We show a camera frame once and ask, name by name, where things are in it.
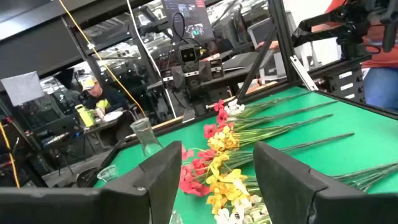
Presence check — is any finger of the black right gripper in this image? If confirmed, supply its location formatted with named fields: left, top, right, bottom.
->
left=171, top=65, right=187, bottom=90
left=198, top=60, right=214, bottom=83

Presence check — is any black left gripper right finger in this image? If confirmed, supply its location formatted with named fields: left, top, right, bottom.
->
left=252, top=141, right=398, bottom=224

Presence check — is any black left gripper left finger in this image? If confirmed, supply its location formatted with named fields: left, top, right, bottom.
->
left=0, top=141, right=183, bottom=224

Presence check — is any red artificial flower stem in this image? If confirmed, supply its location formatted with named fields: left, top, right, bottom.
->
left=213, top=99, right=339, bottom=125
left=178, top=145, right=254, bottom=197
left=203, top=113, right=334, bottom=139

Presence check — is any small ribbed glass vase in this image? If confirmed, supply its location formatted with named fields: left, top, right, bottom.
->
left=96, top=164, right=119, bottom=184

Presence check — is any tall smooth glass vase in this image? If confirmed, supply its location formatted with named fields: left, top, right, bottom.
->
left=129, top=117, right=164, bottom=158

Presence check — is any dark monitor screen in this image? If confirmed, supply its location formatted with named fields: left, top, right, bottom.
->
left=160, top=0, right=215, bottom=43

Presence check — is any gray monitor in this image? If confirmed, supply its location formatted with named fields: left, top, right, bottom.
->
left=247, top=17, right=276, bottom=49

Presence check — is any person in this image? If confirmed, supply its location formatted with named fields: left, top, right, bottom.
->
left=310, top=0, right=398, bottom=113
left=79, top=75, right=130, bottom=118

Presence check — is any white plate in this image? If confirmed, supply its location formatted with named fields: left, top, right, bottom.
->
left=102, top=111, right=124, bottom=123

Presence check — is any green table mat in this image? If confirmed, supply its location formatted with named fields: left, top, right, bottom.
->
left=93, top=86, right=398, bottom=224

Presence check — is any dark work table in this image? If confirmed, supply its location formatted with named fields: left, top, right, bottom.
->
left=29, top=107, right=131, bottom=175

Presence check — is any yellow-green drink bottle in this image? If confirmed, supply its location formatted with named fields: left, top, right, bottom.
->
left=74, top=104, right=96, bottom=128

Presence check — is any black labelled control box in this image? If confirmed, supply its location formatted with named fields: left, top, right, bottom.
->
left=323, top=67, right=368, bottom=103

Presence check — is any white paper sheet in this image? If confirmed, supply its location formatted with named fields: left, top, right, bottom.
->
left=0, top=70, right=46, bottom=107

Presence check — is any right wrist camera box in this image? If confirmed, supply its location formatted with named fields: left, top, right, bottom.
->
left=178, top=44, right=200, bottom=73

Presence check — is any black diagonal frame brace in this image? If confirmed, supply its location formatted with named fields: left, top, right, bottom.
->
left=236, top=27, right=279, bottom=101

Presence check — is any white hanging cable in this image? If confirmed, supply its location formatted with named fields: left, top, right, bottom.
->
left=126, top=0, right=177, bottom=119

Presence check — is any yellow hanging cable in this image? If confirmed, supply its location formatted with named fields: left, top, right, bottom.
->
left=58, top=0, right=147, bottom=118

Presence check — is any black vertical frame post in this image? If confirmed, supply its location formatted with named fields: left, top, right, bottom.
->
left=267, top=0, right=301, bottom=85

